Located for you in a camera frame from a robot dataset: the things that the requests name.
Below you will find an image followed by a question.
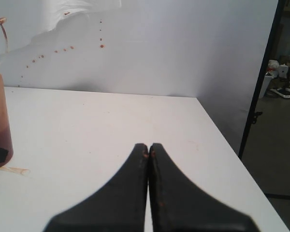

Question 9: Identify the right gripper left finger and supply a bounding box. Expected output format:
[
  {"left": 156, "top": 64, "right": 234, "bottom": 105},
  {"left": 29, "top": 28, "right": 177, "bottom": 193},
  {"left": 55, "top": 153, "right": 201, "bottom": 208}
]
[{"left": 44, "top": 144, "right": 149, "bottom": 232}]

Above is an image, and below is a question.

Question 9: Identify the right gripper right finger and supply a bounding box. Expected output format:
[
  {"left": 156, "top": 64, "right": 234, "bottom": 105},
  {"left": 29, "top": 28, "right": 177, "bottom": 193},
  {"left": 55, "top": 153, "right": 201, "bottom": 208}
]
[{"left": 148, "top": 143, "right": 258, "bottom": 232}]

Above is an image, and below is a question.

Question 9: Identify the black backdrop stand pole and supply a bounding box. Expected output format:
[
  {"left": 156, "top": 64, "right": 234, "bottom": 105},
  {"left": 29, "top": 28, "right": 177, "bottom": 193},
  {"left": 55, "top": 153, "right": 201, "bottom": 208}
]
[{"left": 238, "top": 0, "right": 286, "bottom": 160}]

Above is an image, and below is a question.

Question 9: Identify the white bin in background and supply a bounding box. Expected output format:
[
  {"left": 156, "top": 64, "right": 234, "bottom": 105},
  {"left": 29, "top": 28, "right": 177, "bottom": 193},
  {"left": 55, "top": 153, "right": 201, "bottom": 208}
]
[{"left": 259, "top": 72, "right": 274, "bottom": 99}]

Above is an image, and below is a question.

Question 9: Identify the white equipment in background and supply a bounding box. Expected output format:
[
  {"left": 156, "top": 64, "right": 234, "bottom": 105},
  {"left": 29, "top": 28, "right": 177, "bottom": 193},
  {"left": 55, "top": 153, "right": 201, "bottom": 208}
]
[{"left": 270, "top": 63, "right": 290, "bottom": 99}]

